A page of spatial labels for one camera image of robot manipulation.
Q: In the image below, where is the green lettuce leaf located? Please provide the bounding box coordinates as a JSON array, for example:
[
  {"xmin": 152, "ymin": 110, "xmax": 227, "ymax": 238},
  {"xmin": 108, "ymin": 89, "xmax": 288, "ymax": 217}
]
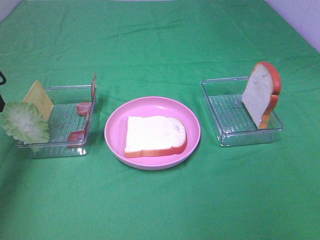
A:
[{"xmin": 0, "ymin": 101, "xmax": 50, "ymax": 144}]

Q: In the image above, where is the red bacon strip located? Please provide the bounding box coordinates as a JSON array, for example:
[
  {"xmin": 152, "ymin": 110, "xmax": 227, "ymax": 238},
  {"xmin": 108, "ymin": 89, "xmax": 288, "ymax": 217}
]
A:
[
  {"xmin": 76, "ymin": 73, "xmax": 96, "ymax": 116},
  {"xmin": 67, "ymin": 104, "xmax": 91, "ymax": 142}
]

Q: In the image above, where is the pink round plate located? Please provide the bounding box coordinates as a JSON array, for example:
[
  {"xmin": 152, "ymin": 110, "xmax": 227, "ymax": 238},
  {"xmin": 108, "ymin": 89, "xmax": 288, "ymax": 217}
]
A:
[{"xmin": 104, "ymin": 96, "xmax": 201, "ymax": 171}]

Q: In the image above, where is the white bread slice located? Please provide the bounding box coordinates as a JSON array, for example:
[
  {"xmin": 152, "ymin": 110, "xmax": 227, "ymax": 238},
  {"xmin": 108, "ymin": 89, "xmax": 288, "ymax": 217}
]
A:
[
  {"xmin": 124, "ymin": 115, "xmax": 187, "ymax": 158},
  {"xmin": 241, "ymin": 61, "xmax": 282, "ymax": 130}
]

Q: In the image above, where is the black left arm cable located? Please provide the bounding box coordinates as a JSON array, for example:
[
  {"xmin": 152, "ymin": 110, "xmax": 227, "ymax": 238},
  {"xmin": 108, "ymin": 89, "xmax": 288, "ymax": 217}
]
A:
[{"xmin": 0, "ymin": 70, "xmax": 7, "ymax": 108}]

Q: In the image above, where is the white bread slice upright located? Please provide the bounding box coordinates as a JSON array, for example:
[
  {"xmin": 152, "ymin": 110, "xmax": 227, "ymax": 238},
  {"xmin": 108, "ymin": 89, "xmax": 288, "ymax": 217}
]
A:
[{"xmin": 241, "ymin": 61, "xmax": 282, "ymax": 130}]

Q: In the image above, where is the clear right bread tray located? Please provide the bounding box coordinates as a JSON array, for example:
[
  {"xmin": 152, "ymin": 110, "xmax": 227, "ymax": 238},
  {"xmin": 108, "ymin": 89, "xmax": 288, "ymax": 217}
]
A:
[{"xmin": 200, "ymin": 76, "xmax": 284, "ymax": 147}]

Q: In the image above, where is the clear left ingredient tray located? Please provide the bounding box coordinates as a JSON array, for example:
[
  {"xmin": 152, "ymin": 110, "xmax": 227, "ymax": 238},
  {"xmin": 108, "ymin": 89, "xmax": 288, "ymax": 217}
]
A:
[{"xmin": 17, "ymin": 85, "xmax": 98, "ymax": 159}]

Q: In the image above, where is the yellow cheese slice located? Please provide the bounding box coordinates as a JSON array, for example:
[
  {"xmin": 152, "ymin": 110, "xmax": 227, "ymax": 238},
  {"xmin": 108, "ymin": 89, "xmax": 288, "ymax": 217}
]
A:
[{"xmin": 22, "ymin": 80, "xmax": 54, "ymax": 120}]

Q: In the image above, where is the green tablecloth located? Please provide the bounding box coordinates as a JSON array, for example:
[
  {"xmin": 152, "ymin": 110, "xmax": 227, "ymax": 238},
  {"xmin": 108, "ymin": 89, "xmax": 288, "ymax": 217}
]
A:
[{"xmin": 0, "ymin": 0, "xmax": 320, "ymax": 240}]

